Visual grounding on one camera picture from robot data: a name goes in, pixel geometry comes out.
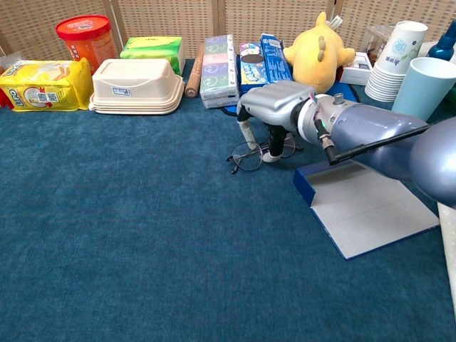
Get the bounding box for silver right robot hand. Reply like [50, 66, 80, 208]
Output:
[236, 80, 316, 163]

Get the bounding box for yellow plush toy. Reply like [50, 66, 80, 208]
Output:
[283, 11, 356, 99]

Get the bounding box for blue sandwich cookie box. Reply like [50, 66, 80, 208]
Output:
[237, 41, 268, 95]

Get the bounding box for green tissue pack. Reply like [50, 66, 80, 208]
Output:
[119, 36, 186, 76]

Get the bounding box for wooden rolling pin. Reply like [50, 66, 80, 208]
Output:
[184, 44, 206, 99]

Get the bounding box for yellow biscuit pack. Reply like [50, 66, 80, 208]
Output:
[0, 57, 94, 113]

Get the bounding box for dark blue long carton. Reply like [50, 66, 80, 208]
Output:
[259, 33, 295, 86]

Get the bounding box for light blue mug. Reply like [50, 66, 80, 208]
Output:
[390, 56, 456, 122]

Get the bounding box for dark blue bottle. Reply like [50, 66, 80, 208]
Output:
[426, 26, 456, 65]

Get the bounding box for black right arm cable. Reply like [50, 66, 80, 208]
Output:
[313, 119, 430, 167]

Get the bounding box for thin-framed eyeglasses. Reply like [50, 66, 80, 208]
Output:
[226, 137, 304, 175]

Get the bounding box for pastel pocket tissue multipack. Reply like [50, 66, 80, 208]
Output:
[199, 33, 242, 110]

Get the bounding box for beige lunch box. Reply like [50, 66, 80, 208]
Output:
[88, 58, 185, 115]

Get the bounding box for blue glasses case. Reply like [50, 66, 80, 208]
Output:
[292, 160, 441, 260]

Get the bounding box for orange tub with red lid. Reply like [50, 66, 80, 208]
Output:
[56, 14, 118, 76]

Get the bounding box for blue cloth mat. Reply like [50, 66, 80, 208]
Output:
[220, 53, 361, 117]

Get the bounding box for small white box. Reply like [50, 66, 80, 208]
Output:
[338, 51, 374, 86]

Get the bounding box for wicker folding screen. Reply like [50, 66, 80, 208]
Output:
[0, 0, 456, 65]

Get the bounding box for stack of white paper cups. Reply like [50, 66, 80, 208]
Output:
[363, 20, 428, 103]

